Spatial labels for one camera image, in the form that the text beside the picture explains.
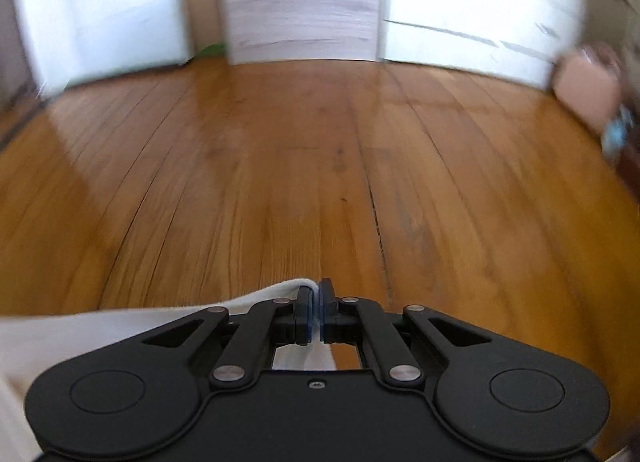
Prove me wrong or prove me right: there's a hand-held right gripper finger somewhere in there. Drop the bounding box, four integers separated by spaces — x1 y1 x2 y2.
319 278 493 392
142 285 319 391

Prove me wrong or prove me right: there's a white shirt with green trim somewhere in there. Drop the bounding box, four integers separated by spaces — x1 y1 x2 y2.
0 278 337 462

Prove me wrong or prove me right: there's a wood grain panel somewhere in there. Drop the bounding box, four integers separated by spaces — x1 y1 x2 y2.
221 0 385 66

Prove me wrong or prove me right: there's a brown cardboard box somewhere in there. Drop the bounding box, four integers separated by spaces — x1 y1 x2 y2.
182 0 228 57

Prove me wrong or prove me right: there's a small blue object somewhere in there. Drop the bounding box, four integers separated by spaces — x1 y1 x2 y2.
601 105 635 163

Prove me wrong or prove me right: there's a dark wooden furniture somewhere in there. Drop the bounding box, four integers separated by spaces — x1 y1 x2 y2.
612 87 640 208

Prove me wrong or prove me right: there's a pink container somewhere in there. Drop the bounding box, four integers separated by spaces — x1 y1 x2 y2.
554 44 626 137

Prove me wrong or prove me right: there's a white door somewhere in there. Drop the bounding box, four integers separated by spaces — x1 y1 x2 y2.
12 0 195 90

